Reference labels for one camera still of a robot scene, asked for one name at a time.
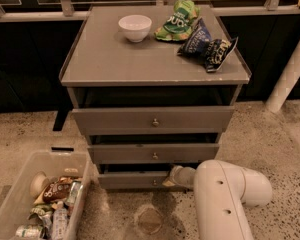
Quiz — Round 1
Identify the tall drink can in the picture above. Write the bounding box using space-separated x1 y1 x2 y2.
65 181 83 207

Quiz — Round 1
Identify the grey middle drawer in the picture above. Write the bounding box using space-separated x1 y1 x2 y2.
88 143 219 164

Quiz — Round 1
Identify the white diagonal pillar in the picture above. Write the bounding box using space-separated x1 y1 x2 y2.
265 39 300 113

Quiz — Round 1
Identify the brown snack bag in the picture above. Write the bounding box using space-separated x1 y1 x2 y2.
42 180 72 203

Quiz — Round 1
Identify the grey bottom drawer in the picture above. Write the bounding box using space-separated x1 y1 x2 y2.
98 171 168 190

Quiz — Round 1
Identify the clear plastic bin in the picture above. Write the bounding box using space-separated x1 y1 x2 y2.
0 151 91 240

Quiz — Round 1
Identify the green chip bag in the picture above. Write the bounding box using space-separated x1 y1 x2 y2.
154 0 200 42

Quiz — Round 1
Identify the blue chip bag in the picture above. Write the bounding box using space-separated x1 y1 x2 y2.
177 18 212 56

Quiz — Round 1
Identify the silver green can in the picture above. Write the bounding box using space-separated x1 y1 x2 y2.
15 225 44 238

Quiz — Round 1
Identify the grey top drawer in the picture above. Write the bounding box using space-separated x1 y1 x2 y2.
73 106 234 136

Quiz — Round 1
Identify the white bowl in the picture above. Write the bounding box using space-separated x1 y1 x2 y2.
118 15 152 43

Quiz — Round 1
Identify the beige round cup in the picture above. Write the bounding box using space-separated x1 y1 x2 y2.
29 171 50 198

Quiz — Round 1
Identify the black chip bag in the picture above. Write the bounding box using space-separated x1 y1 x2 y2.
202 38 238 73

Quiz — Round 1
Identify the green snack packet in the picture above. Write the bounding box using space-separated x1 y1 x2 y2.
28 204 53 221

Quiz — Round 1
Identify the round floor plate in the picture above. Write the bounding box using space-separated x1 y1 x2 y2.
134 205 163 235

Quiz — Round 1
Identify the metal railing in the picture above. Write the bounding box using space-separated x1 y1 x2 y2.
0 0 300 24

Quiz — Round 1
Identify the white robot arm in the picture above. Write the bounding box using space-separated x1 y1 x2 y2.
163 160 273 240

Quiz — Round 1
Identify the grey three-drawer cabinet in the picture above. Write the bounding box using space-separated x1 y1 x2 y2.
60 6 250 176

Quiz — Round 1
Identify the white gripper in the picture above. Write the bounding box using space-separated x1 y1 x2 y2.
162 165 196 189

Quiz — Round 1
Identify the grey drawer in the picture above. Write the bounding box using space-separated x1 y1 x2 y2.
98 171 168 190
73 106 234 136
88 143 219 164

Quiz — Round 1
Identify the small plastic bottle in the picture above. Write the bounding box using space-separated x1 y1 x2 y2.
51 201 68 240

